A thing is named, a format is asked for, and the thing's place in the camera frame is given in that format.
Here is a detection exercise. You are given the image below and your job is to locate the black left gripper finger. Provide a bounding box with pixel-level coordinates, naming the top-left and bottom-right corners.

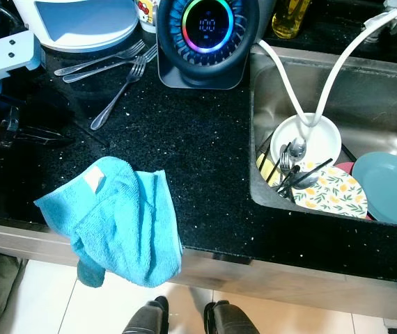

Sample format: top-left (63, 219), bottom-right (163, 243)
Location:
top-left (0, 136), bottom-right (74, 151)
top-left (10, 122), bottom-right (75, 143)

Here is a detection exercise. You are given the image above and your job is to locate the stainless steel sink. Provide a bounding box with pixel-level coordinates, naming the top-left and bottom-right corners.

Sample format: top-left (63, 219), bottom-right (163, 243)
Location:
top-left (249, 45), bottom-right (397, 228)

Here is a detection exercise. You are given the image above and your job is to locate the blue plate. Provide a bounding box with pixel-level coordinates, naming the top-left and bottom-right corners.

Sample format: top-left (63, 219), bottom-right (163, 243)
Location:
top-left (351, 151), bottom-right (397, 228)

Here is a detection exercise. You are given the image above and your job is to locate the red plate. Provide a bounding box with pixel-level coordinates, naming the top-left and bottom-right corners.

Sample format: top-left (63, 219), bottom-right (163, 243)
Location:
top-left (334, 161), bottom-right (357, 176)

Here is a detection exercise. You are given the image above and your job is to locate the white bowl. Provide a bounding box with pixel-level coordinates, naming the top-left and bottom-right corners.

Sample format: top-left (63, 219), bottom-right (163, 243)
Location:
top-left (270, 113), bottom-right (343, 169)

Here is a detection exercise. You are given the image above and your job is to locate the white stacked plastic container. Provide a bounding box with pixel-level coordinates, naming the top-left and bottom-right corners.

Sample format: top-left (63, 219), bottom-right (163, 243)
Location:
top-left (13, 0), bottom-right (141, 54)

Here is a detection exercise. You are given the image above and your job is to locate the blue microfibre cloth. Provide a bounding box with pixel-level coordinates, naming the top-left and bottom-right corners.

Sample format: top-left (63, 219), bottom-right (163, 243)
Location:
top-left (33, 156), bottom-right (184, 289)

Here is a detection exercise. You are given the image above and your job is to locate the lemon print plate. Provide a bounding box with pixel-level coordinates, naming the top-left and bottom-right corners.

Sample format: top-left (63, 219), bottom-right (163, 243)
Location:
top-left (292, 161), bottom-right (369, 220)

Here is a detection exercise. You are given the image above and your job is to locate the black chopstick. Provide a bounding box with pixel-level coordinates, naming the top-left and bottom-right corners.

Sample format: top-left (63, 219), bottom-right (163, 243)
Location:
top-left (277, 158), bottom-right (336, 197)

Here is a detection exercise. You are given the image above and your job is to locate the silver spoon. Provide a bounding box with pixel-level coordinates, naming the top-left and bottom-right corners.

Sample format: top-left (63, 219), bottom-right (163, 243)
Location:
top-left (287, 135), bottom-right (308, 161)

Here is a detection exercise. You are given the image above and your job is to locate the silver fork in sink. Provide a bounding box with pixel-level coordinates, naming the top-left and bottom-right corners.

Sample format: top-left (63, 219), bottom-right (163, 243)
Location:
top-left (278, 149), bottom-right (294, 190)

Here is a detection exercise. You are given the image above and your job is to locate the printed paper cup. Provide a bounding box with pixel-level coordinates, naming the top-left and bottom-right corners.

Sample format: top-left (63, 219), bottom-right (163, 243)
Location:
top-left (135, 0), bottom-right (159, 35)

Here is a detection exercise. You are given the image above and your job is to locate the yellow oil bottle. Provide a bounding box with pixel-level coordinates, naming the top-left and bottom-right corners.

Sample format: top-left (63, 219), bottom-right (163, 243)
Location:
top-left (271, 0), bottom-right (313, 40)

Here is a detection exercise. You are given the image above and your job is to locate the yellow dish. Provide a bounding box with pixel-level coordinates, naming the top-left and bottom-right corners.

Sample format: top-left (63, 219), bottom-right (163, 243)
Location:
top-left (256, 151), bottom-right (283, 189)

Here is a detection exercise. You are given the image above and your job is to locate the grey appliance housing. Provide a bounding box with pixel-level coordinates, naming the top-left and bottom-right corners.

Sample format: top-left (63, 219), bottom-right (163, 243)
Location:
top-left (251, 0), bottom-right (277, 44)

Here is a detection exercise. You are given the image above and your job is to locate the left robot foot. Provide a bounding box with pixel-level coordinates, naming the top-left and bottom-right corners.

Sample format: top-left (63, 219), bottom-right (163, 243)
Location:
top-left (121, 295), bottom-right (171, 334)

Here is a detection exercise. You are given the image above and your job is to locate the grey wooden cabinet front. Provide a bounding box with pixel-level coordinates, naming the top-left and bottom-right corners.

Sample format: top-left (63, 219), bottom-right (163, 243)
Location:
top-left (0, 221), bottom-right (397, 322)

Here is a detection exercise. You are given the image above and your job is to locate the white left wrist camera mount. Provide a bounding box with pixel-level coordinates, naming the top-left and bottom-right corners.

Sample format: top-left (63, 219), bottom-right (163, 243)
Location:
top-left (0, 31), bottom-right (44, 120)

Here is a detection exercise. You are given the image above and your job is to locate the long white hose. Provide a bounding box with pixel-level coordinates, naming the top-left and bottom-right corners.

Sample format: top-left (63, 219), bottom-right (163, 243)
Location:
top-left (309, 0), bottom-right (397, 132)

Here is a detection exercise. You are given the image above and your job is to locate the short white hose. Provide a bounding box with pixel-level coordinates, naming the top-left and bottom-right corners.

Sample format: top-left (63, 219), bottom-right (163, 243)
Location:
top-left (256, 40), bottom-right (309, 131)

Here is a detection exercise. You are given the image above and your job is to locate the black device with rainbow ring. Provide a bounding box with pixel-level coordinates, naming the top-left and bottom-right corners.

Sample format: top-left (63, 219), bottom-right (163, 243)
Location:
top-left (156, 0), bottom-right (261, 91)

